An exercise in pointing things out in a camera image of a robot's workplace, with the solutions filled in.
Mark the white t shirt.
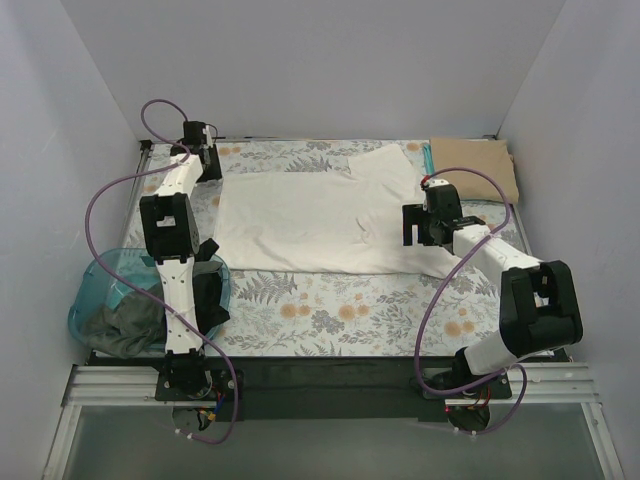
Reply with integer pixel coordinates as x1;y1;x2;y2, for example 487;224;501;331
214;144;458;278

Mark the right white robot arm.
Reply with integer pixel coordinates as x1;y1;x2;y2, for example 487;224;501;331
402;174;584;398

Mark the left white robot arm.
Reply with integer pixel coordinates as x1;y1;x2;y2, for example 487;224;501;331
139;120;222;355

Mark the folded teal t shirt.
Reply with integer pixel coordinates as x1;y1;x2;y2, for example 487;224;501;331
422;143;482;204

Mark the folded tan t shirt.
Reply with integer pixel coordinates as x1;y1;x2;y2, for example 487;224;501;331
430;137;519;205

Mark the teal plastic basket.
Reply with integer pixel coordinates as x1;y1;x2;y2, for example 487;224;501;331
67;247;232;354

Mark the grey t shirt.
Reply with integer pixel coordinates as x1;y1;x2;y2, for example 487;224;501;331
80;292;166;359

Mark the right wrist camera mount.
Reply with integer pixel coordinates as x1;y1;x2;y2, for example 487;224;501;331
420;175;449;192

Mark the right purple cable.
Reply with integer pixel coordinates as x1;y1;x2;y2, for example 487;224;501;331
414;167;529;436

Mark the purple cable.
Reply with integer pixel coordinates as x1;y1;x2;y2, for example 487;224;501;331
414;167;529;436
85;99;242;446

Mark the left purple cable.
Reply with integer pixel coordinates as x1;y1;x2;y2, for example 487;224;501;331
85;99;242;446

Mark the aluminium frame rail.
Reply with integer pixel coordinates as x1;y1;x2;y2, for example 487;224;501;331
43;362;624;479

